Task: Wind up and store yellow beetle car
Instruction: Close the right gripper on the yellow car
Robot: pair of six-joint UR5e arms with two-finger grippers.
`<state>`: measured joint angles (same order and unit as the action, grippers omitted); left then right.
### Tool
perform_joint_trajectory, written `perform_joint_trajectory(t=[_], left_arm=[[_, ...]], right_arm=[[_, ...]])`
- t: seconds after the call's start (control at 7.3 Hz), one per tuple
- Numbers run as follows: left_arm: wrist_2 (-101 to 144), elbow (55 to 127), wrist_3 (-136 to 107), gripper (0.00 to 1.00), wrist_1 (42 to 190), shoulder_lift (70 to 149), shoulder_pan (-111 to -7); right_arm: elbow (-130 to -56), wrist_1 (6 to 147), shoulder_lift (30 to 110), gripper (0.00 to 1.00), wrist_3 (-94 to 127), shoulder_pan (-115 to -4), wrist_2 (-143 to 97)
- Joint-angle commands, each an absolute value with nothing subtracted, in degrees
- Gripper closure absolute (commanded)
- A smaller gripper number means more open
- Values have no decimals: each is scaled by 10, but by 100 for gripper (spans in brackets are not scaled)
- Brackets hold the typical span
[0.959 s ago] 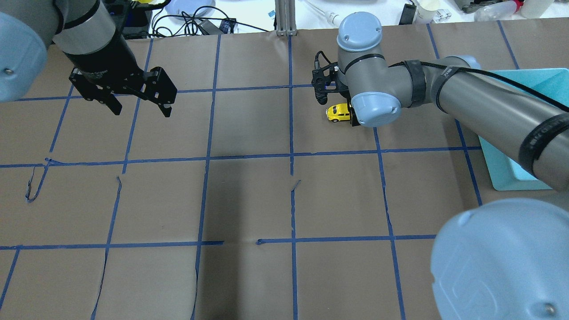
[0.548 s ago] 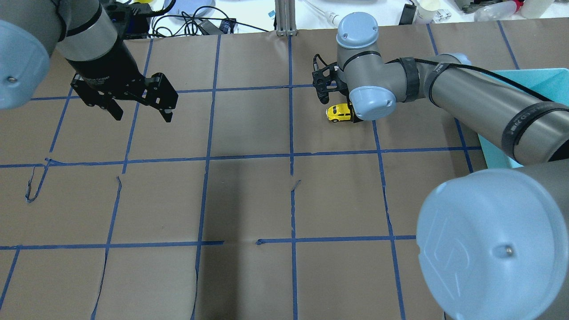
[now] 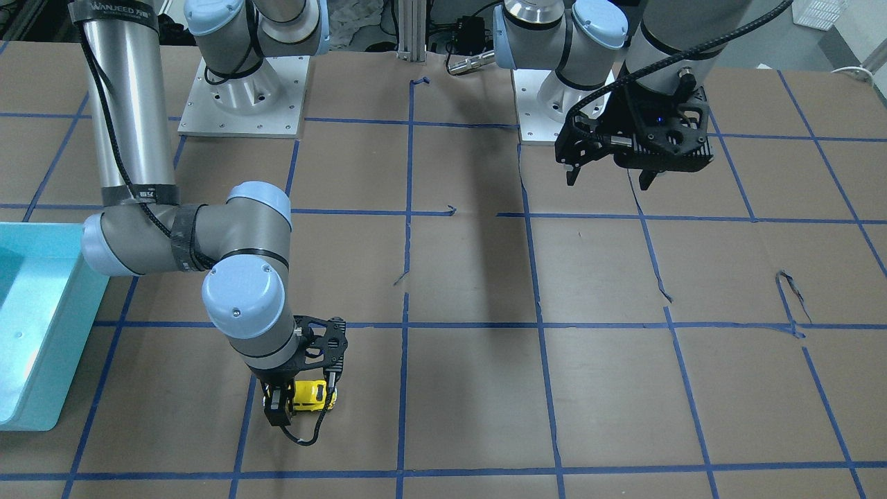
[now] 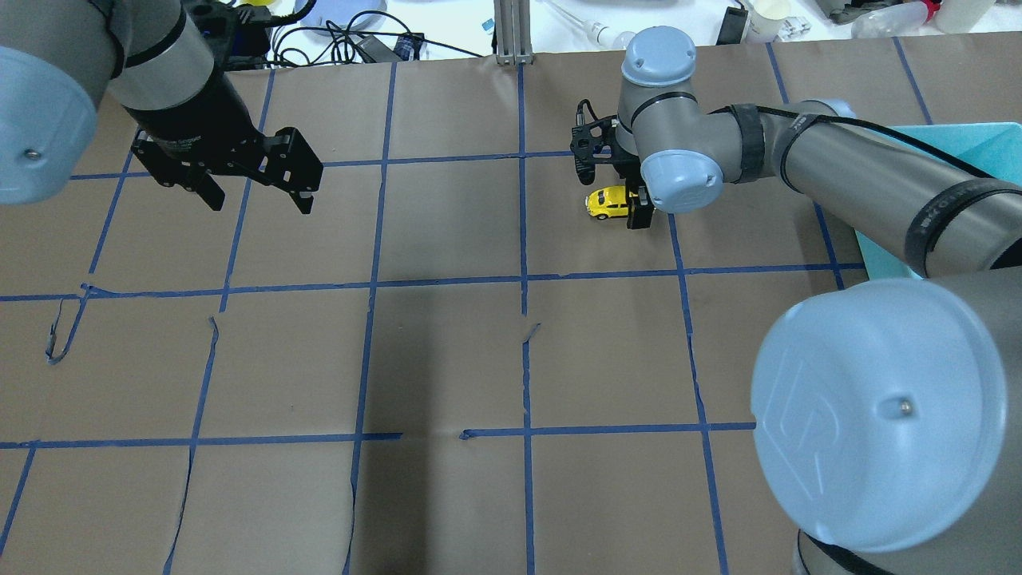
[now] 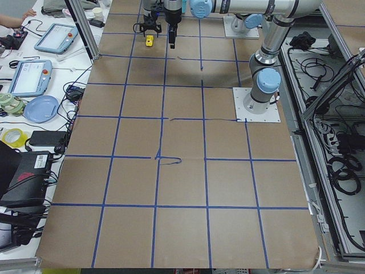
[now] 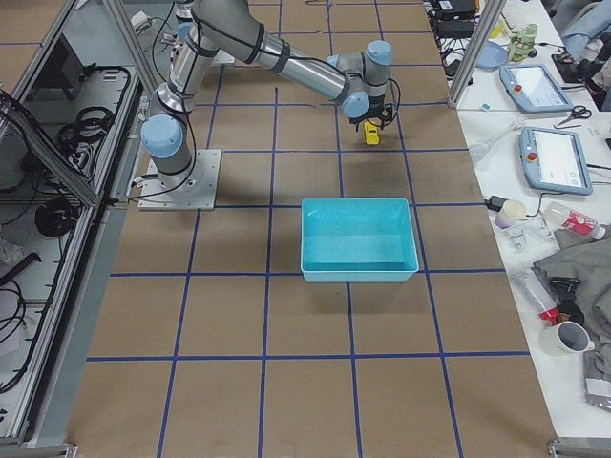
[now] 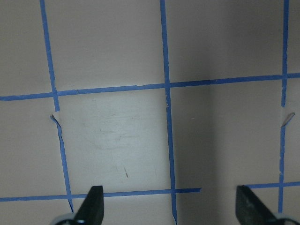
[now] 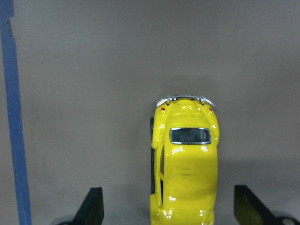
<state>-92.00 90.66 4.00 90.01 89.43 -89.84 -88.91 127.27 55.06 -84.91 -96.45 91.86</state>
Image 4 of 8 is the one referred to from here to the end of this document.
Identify yellow beetle toy car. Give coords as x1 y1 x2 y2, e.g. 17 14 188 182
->
584 185 638 220

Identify turquoise plastic bin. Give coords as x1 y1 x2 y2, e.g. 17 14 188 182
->
853 121 1022 280

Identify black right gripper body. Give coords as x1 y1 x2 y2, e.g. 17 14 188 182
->
570 101 640 185

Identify blue plastic plate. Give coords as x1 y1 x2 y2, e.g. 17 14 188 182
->
299 1 387 30

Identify aluminium frame post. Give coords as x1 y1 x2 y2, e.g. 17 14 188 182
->
492 0 535 65

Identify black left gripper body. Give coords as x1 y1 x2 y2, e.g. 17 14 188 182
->
130 76 323 194

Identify light bulb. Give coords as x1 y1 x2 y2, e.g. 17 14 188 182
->
543 1 636 50

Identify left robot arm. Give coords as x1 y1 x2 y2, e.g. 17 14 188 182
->
1 1 323 215

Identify clear bottle red cap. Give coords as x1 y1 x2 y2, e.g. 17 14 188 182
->
850 1 941 39

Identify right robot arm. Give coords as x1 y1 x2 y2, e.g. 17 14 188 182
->
570 26 1020 574

